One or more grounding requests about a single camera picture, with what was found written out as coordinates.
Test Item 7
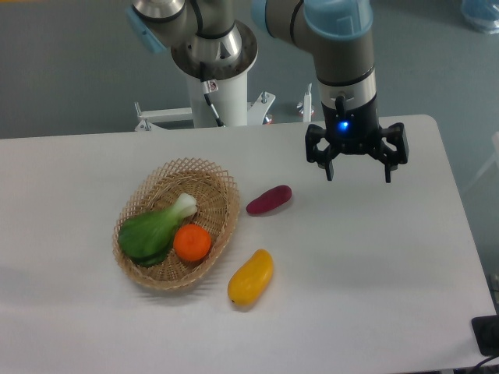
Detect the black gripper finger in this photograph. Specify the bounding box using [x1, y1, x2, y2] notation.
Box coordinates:
[304, 123, 341, 182]
[373, 122, 409, 183]

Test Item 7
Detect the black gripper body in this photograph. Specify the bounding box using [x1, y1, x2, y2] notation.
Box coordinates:
[322, 96, 382, 157]

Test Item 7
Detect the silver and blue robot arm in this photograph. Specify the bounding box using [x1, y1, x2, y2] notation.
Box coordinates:
[126, 1, 409, 177]

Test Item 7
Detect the woven bamboo basket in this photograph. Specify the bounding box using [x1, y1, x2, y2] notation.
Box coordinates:
[111, 157, 241, 291]

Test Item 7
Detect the purple sweet potato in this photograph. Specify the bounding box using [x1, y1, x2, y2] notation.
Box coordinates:
[246, 185, 292, 215]

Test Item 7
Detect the blue object in corner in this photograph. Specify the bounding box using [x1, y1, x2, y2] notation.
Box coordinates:
[461, 0, 498, 34]

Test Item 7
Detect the yellow mango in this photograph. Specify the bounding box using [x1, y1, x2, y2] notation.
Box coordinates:
[227, 249, 274, 307]

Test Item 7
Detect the orange fruit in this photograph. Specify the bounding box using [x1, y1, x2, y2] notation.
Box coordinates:
[173, 224, 211, 262]

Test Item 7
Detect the green bok choy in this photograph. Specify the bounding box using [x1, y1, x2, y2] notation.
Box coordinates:
[118, 193, 197, 267]

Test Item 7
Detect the black device at table edge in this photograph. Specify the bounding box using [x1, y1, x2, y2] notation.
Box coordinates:
[471, 315, 498, 356]

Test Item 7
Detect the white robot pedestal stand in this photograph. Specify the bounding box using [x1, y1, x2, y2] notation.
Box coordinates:
[134, 73, 276, 132]

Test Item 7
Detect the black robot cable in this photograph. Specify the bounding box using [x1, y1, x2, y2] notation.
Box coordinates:
[198, 61, 226, 128]

